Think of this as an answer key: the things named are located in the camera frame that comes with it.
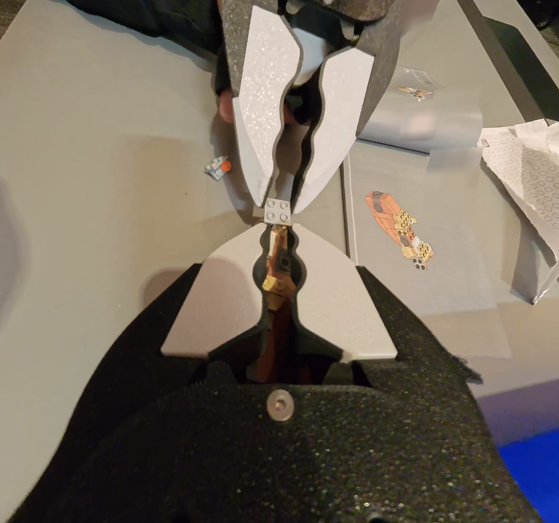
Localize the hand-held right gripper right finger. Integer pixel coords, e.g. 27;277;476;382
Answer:
292;222;399;364

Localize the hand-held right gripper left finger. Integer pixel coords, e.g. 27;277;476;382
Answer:
161;222;269;358

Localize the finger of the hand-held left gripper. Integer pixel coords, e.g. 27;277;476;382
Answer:
231;5;303;208
292;47;375;214

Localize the orange tan brick model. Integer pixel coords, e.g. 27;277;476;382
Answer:
247;224;315;384

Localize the small dark grey brick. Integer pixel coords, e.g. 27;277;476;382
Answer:
204;156;232;181

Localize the small pale grey brick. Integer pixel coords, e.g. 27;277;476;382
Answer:
264;197;292;223

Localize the grey instruction booklet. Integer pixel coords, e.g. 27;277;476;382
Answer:
342;0;525;310

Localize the torn white paper bag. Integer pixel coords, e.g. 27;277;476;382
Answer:
478;119;559;305

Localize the blue plastic bin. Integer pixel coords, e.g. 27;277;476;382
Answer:
498;440;559;523

